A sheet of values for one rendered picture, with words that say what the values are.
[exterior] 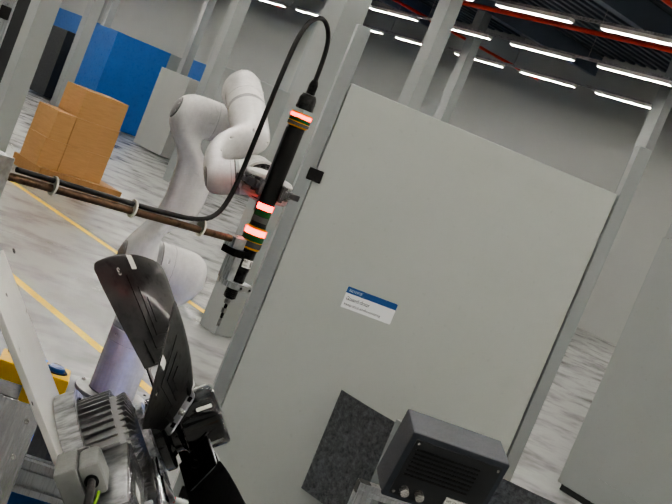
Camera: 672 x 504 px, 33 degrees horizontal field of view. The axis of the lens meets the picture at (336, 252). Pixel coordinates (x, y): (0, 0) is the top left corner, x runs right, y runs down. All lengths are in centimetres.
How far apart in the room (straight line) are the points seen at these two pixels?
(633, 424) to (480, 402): 429
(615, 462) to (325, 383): 469
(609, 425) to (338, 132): 507
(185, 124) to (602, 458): 631
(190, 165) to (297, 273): 134
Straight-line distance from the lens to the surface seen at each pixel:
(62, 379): 262
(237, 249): 221
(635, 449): 858
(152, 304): 225
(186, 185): 286
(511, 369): 439
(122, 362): 293
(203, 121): 284
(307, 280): 412
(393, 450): 281
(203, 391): 219
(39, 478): 273
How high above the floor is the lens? 179
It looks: 5 degrees down
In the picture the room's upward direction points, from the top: 22 degrees clockwise
